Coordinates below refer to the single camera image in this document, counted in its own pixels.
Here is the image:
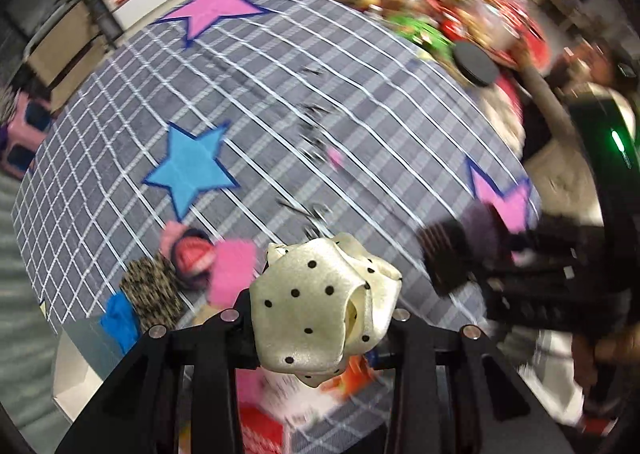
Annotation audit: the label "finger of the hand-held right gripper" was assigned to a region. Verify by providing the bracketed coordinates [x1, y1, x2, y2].
[460, 204, 513, 262]

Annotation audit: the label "red packet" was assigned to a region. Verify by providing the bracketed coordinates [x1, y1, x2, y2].
[239, 406, 286, 454]

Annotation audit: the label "pink sponge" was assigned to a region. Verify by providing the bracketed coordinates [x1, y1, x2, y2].
[207, 239, 258, 307]

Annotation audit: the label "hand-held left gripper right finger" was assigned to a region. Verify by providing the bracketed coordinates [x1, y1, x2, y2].
[377, 306, 576, 454]

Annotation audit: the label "pink plastic stool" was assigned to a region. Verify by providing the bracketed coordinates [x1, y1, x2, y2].
[0, 86, 53, 180]

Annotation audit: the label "grey plaid star blanket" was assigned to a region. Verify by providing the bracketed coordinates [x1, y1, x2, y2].
[11, 0, 576, 454]

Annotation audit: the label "cream polka-dot scrunchie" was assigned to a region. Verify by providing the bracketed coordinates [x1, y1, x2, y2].
[248, 232, 403, 389]

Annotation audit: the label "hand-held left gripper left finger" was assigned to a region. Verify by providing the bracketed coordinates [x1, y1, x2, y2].
[55, 290, 261, 454]

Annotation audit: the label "orange packet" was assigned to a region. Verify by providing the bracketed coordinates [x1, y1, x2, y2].
[320, 354, 373, 402]

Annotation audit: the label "scattered black hair clips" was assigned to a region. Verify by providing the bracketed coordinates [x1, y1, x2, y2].
[277, 64, 346, 240]

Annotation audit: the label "black round disc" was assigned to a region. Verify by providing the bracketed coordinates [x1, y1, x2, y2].
[452, 41, 501, 87]

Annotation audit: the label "person's right hand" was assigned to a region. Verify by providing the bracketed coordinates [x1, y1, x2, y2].
[570, 329, 633, 387]

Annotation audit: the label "pile of snack packets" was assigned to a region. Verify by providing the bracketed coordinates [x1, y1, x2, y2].
[365, 0, 551, 70]

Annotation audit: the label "white cardboard box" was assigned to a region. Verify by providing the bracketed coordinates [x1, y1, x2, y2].
[42, 254, 261, 422]

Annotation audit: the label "dark ribbed soft item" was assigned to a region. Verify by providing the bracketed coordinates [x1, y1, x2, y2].
[417, 220, 473, 296]

